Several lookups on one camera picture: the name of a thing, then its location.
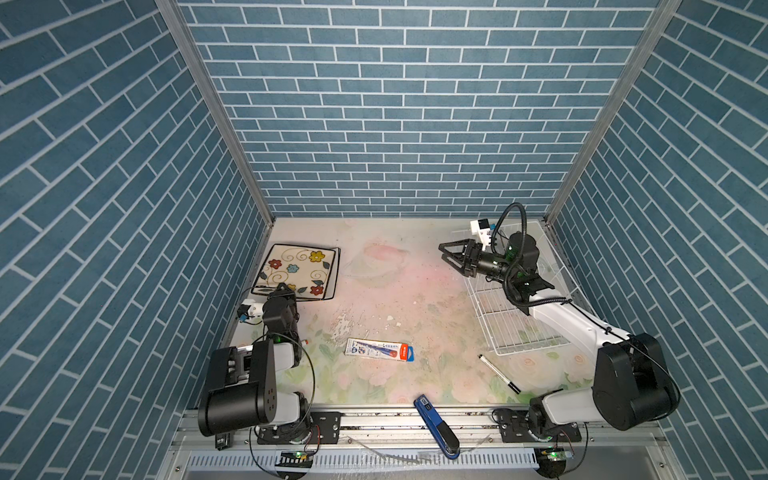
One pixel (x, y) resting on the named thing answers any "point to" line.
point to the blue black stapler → (442, 432)
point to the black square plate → (310, 271)
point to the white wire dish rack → (506, 325)
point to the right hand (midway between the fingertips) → (440, 251)
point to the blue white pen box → (379, 349)
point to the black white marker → (500, 374)
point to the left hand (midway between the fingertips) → (287, 277)
